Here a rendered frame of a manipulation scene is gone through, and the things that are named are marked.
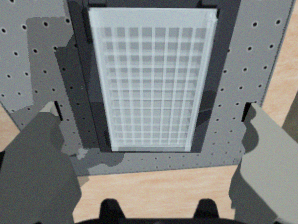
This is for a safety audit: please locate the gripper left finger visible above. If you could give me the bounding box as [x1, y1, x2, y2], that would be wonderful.
[0, 101, 82, 224]

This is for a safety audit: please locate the grey perforated base plate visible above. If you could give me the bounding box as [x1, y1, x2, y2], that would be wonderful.
[0, 0, 296, 177]

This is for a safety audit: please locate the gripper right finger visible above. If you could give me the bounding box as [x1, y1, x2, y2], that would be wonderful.
[229, 102, 298, 224]

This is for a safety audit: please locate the clear well plate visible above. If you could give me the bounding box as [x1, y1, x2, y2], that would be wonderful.
[88, 8, 218, 151]

